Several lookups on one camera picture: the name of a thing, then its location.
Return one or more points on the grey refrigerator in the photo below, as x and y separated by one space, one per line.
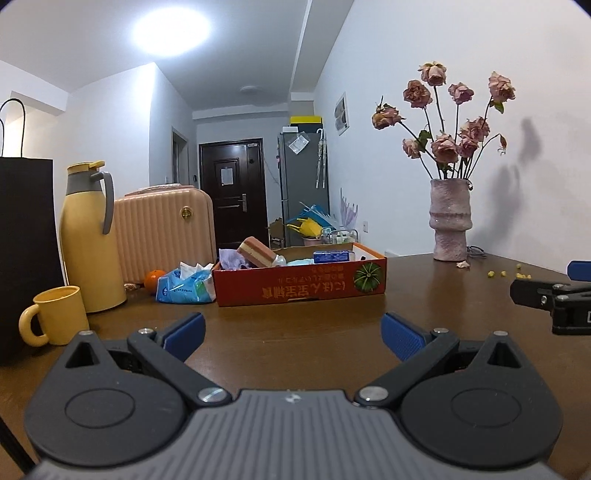
300 184

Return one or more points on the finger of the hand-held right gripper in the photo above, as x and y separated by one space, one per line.
531 293
581 270

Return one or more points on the pink bucket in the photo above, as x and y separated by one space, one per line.
312 241

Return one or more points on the blue and white carton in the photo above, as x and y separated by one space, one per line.
332 257

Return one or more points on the black paper bag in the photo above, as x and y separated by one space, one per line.
27 258

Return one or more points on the pink ribbed suitcase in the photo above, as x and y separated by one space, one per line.
161 235

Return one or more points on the orange fruit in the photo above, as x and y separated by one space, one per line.
153 280

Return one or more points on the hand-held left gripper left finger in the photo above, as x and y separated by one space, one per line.
187 333

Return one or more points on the purple knitted cloth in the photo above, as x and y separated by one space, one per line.
231 259

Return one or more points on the yellow thermos jug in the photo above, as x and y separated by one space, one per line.
90 249

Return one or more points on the grey interior door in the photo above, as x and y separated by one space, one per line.
180 154

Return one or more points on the round ceiling lamp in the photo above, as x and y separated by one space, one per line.
249 88

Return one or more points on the bright ceiling light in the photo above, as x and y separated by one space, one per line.
171 32

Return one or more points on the dark wooden door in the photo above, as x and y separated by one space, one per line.
233 194

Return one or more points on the crumpled pink wrapper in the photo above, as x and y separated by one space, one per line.
131 286

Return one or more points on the blue tissue pack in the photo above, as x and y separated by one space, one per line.
184 288

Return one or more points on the pink layered sponge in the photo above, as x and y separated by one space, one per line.
256 251

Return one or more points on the white wall panel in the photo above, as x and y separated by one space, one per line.
342 113

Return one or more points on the brown cardboard box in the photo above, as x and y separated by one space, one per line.
276 233

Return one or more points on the yellow crumbs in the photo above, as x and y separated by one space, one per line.
521 276

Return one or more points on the red cardboard box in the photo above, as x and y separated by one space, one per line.
300 286

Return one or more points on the yellow mug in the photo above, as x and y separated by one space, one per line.
60 316

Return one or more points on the white folded umbrella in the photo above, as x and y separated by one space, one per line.
321 159

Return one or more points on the purple wall decoration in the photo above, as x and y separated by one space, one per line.
348 210

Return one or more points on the blue bags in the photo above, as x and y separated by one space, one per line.
316 213

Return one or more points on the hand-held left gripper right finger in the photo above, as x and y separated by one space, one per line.
400 337

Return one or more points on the yellow and black box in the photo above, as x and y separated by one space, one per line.
305 123

